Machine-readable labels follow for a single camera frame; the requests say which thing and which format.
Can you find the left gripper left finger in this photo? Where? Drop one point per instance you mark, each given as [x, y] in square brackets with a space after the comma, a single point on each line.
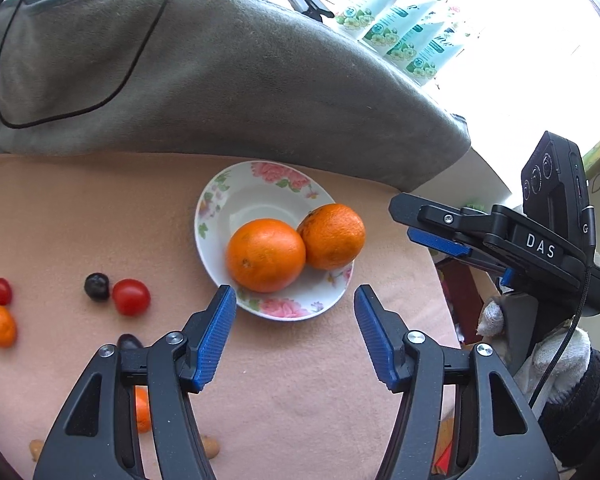
[95, 434]

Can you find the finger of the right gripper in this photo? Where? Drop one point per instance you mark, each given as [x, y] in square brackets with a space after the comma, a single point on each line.
[467, 255]
[465, 226]

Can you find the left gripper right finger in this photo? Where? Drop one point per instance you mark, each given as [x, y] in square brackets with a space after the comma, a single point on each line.
[495, 433]

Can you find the small mandarin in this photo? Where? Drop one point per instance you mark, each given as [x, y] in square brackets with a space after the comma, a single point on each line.
[142, 410]
[8, 328]

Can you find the brown longan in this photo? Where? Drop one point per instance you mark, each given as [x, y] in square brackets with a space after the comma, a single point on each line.
[35, 448]
[211, 447]

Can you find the bumpy large orange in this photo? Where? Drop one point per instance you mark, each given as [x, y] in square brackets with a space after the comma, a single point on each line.
[334, 235]

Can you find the dark grape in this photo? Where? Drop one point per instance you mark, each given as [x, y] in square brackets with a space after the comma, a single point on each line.
[97, 287]
[128, 342]

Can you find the round red cherry tomato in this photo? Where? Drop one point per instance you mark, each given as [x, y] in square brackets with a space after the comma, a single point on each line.
[131, 297]

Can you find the smooth large orange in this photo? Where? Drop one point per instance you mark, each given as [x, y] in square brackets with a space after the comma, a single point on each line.
[265, 255]

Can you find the small oblong cherry tomato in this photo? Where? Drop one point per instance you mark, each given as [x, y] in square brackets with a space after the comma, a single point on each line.
[5, 292]

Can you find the black sleeved right forearm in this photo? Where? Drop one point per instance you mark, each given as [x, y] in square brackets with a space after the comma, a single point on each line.
[572, 426]

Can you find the white gloved right hand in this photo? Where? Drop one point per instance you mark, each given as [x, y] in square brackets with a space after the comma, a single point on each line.
[564, 376]

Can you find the red box on floor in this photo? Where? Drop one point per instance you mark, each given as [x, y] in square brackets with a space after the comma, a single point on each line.
[466, 290]

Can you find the floral white ceramic plate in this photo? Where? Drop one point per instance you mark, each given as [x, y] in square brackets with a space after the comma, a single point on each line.
[259, 189]

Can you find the refill pouch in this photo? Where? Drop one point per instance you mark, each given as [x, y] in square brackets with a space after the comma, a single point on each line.
[412, 42]
[394, 23]
[356, 17]
[431, 59]

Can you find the pink table cloth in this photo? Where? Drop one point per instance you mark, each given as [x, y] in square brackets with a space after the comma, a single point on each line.
[296, 400]

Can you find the grey plush cushion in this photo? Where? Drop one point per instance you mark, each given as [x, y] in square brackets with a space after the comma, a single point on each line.
[242, 78]

